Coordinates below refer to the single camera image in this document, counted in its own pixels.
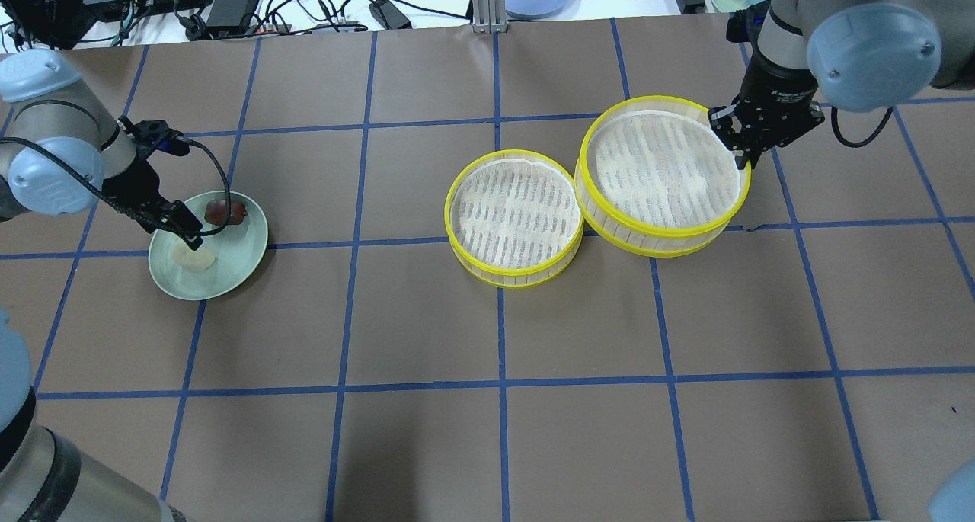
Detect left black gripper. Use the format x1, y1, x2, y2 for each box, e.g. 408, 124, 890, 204
102, 118, 204, 251

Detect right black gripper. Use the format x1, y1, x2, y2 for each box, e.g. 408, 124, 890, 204
709, 101, 825, 171

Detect white steamed bun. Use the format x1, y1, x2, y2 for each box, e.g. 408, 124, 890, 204
168, 242, 216, 272

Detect brown steamed bun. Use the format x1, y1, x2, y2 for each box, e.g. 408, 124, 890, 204
204, 199, 248, 226

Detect yellow steamer layer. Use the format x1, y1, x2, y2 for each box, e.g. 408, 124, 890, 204
574, 95, 753, 258
443, 149, 584, 289

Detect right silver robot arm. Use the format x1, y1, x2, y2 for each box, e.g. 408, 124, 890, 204
708, 0, 974, 170

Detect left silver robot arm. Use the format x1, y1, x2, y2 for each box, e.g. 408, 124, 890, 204
1, 49, 203, 250

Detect light green plate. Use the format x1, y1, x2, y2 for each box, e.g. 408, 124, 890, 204
149, 191, 269, 301

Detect black power adapter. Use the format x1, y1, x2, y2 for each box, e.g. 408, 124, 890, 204
205, 0, 259, 38

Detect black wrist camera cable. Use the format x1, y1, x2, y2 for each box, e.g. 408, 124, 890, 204
27, 130, 233, 237

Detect aluminium frame post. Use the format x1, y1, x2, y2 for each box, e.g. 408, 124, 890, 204
471, 0, 509, 34

